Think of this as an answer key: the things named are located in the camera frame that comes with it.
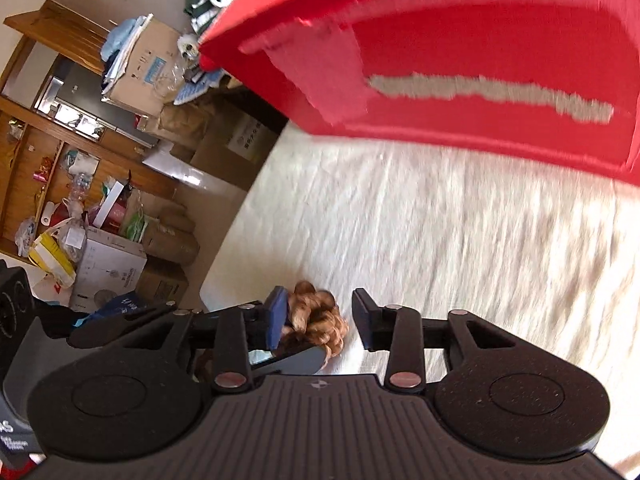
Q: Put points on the white appliance box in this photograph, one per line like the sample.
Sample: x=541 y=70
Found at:
x=109 y=262

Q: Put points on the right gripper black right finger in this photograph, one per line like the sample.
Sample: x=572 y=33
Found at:
x=376 y=324

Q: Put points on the wooden shelf cabinet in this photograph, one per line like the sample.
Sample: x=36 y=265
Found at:
x=33 y=143

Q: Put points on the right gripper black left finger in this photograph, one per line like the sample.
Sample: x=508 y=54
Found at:
x=263 y=322

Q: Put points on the curly brown haired doll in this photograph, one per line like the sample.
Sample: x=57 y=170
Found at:
x=314 y=319

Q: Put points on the red cardboard box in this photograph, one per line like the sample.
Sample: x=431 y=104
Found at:
x=549 y=80

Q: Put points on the large brown cardboard box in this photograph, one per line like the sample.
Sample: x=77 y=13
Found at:
x=134 y=79

